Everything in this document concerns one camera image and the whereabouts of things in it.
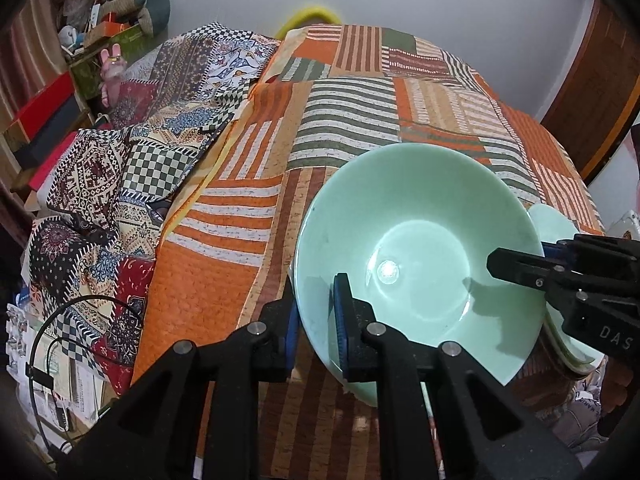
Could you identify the pile of papers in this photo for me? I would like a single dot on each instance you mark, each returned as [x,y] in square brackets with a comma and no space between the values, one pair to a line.
[50,370]

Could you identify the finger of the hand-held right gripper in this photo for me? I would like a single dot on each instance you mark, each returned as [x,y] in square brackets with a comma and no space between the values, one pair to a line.
[557,250]
[520,267]

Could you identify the green bowl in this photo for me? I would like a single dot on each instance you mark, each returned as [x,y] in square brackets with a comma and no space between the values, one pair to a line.
[415,220]

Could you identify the person's right hand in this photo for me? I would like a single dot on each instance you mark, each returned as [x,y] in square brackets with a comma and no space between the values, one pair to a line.
[616,385]

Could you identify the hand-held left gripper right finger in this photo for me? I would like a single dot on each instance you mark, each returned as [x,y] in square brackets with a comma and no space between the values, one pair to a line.
[341,325]

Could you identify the grey green stuffed toy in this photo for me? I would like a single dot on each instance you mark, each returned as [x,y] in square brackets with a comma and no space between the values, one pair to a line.
[135,0]

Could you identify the checkered patterned patchwork quilt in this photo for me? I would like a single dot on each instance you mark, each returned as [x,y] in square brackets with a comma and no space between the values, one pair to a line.
[125,170]

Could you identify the pink rabbit toy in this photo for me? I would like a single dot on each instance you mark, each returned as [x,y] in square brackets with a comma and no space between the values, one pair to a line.
[112,72]

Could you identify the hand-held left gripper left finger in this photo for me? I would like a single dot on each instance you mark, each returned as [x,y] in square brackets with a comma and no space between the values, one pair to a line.
[290,332]

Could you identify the orange striped patchwork blanket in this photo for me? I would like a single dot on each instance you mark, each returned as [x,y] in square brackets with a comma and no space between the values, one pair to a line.
[350,110]

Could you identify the black flat box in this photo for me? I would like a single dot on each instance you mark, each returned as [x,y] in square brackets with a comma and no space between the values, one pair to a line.
[55,130]

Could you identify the green plate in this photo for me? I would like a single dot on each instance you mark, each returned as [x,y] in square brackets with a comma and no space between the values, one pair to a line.
[555,225]

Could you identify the white printed clothing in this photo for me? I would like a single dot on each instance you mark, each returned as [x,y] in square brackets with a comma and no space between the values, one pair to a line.
[575,415]

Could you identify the brown wooden door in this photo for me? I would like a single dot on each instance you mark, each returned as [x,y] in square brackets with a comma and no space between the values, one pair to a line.
[600,90]

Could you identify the yellow plastic object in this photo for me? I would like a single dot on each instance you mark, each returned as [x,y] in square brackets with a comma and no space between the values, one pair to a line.
[310,17]

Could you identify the green cardboard box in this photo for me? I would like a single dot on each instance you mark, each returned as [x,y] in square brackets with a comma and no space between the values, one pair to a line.
[107,45]

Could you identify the red flat box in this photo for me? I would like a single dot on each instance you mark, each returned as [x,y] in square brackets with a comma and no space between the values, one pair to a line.
[40,105]

